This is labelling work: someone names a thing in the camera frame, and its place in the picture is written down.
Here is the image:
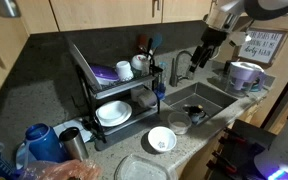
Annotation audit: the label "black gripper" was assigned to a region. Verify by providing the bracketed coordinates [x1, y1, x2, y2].
[187, 27, 231, 74]

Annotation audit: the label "white bowl with flower print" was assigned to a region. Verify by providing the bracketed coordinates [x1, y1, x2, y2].
[147, 125, 178, 154]

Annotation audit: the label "blue dish soap bottle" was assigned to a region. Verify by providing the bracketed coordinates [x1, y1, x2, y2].
[154, 61, 168, 101]

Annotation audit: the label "black two-tier dish rack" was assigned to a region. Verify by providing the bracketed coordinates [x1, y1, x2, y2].
[75, 63, 163, 144]

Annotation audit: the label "purple plastic bowl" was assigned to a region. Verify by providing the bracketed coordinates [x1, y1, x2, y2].
[90, 64, 120, 86]

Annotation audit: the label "white shallow dish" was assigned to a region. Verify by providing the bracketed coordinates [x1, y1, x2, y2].
[98, 100, 128, 122]

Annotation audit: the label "grey rack drain tray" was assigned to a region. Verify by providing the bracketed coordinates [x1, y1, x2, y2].
[93, 113, 162, 152]

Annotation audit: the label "brushed steel faucet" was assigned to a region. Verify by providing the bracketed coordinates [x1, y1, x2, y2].
[169, 49, 195, 88]

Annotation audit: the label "stainless steel sink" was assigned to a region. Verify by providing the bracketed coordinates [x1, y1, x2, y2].
[162, 82, 238, 127]

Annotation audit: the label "black utensil holder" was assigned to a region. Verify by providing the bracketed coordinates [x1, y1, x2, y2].
[150, 64, 163, 93]

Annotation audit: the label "blue spatula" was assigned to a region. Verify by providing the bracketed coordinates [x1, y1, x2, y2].
[150, 33, 163, 53]

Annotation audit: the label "black kitchen utensil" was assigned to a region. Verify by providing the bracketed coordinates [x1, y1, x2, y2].
[146, 38, 154, 60]

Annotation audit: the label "dark patterned mug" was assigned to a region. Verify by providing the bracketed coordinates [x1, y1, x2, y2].
[183, 104, 207, 125]

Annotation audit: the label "white mug with red print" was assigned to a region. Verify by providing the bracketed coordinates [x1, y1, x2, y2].
[130, 54, 151, 76]

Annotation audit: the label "red spatula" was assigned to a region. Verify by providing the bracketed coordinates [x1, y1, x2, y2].
[137, 33, 149, 52]

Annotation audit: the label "framed dirty dishes sign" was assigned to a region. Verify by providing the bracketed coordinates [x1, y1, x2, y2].
[237, 28, 288, 66]

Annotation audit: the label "grey ceramic mug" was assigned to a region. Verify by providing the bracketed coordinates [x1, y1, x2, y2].
[137, 89, 158, 108]

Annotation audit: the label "clear plastic container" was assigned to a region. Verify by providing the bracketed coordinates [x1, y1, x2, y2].
[167, 111, 192, 135]

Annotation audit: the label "large white dinner plate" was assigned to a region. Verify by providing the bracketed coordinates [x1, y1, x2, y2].
[95, 100, 133, 128]

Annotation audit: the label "black stand with red clamps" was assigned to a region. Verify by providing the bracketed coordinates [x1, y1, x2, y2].
[205, 119, 278, 180]

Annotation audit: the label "light wood upper cabinets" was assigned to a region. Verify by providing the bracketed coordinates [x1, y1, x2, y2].
[15, 0, 215, 34]

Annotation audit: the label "light wood base cabinet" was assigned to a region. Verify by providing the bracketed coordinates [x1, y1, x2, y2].
[180, 96, 268, 180]

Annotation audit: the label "large white upright plate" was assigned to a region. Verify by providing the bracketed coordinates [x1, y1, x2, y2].
[67, 38, 102, 93]

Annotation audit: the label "stainless steel tumbler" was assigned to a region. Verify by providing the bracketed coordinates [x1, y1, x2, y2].
[58, 126, 90, 162]

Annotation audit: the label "orange plastic bag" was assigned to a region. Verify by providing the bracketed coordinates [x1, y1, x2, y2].
[18, 159, 102, 180]

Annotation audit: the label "light wood side cabinet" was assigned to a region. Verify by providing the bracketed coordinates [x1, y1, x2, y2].
[0, 0, 30, 118]

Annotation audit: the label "silver metal fixture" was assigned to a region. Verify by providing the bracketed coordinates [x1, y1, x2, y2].
[0, 0, 22, 18]

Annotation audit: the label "metal cabinet door handle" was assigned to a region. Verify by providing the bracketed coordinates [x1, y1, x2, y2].
[152, 0, 162, 18]

